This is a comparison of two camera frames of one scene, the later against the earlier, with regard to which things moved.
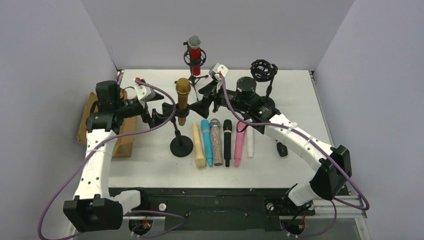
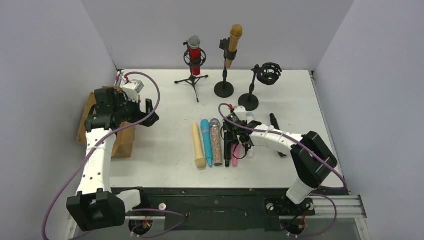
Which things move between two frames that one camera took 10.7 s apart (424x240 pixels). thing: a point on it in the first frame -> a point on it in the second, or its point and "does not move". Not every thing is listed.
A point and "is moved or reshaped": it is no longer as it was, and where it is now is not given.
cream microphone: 200,160 does not move
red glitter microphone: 194,42 does not move
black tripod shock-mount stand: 187,61 does not move
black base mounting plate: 215,209 does not move
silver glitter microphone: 216,142 does not move
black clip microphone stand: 181,146 -> 225,89
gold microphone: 183,88 -> 235,34
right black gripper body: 214,101 -> 234,133
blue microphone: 207,141 does not move
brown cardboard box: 121,147 does not move
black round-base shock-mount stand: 262,70 is moved or reshaped
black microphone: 227,125 does not move
